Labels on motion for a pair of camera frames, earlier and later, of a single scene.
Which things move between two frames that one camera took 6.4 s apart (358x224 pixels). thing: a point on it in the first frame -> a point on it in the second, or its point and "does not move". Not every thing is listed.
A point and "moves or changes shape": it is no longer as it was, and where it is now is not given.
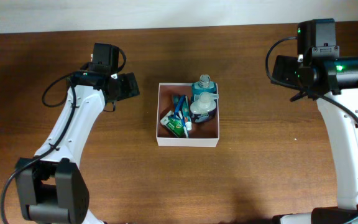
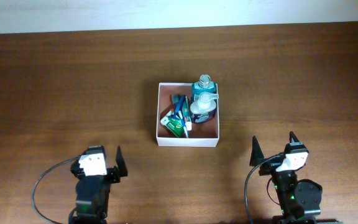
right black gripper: x=284 y=67 -> x=257 y=156
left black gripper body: x=126 y=87 -> x=113 y=174
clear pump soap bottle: x=203 y=111 does not move
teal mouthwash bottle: x=204 y=85 does not move
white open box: x=205 y=134 does not move
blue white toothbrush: x=179 y=114 moves or changes shape
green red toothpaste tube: x=187 y=114 does not move
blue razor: x=178 y=105 does not move
